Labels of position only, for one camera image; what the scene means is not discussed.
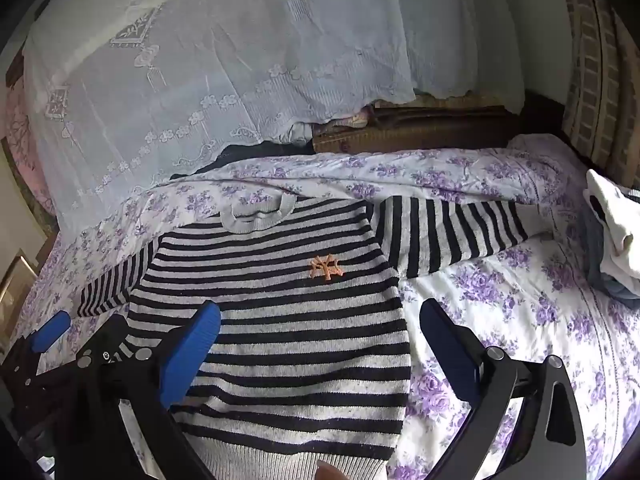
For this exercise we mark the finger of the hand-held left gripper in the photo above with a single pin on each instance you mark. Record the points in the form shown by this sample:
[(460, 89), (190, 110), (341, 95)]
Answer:
[(50, 334)]

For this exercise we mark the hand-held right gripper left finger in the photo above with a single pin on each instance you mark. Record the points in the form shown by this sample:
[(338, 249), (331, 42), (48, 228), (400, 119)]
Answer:
[(192, 355)]

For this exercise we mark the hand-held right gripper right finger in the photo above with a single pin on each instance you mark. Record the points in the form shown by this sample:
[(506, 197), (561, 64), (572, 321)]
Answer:
[(450, 350)]

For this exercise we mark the black white striped sweater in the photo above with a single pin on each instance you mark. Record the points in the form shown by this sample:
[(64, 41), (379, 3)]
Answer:
[(280, 320)]

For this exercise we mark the person's right hand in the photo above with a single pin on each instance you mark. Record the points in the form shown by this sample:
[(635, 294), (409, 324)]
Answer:
[(327, 472)]

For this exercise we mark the purple floral bed sheet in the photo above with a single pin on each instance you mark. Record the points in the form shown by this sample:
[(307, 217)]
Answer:
[(525, 320)]

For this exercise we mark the grey blue garment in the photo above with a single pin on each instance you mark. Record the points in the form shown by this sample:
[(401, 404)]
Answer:
[(607, 280)]

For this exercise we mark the pink floral fabric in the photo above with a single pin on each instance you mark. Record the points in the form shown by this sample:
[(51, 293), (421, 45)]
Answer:
[(22, 150)]

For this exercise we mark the white garment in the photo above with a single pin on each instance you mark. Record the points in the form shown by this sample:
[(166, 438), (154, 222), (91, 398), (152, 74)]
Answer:
[(617, 230)]

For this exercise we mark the dark blue cloth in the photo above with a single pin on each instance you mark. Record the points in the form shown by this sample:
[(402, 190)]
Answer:
[(250, 155)]

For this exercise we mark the brown woven mat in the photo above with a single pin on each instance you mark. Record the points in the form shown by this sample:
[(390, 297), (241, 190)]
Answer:
[(420, 132)]

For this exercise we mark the pale grey crumpled cloth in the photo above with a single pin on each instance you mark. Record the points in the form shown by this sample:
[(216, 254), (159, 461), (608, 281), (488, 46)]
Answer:
[(296, 133)]

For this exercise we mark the pink patterned cloth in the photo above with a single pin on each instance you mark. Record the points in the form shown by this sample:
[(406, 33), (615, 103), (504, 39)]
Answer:
[(352, 120)]

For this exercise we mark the white lace cover cloth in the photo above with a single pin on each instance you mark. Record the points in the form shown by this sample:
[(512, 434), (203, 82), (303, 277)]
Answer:
[(200, 60)]

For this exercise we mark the beige checked cushion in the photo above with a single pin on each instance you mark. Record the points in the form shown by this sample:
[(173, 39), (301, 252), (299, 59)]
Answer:
[(597, 90)]

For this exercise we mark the wooden picture frame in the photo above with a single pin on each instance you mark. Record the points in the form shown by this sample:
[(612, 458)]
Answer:
[(15, 285)]

